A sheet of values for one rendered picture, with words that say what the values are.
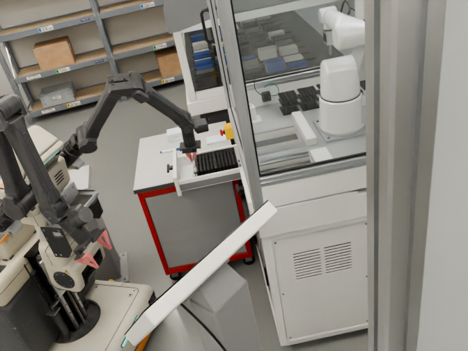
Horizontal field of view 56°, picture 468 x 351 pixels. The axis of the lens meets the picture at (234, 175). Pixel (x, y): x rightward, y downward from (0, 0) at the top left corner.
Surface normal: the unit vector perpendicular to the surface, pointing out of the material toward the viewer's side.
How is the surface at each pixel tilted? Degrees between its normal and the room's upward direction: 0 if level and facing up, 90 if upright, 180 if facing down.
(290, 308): 90
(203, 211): 90
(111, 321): 0
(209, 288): 45
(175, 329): 0
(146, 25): 90
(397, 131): 90
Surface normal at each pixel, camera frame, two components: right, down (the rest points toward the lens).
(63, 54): 0.29, 0.47
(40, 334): 0.95, 0.00
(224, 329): 0.75, 0.25
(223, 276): 0.41, -0.41
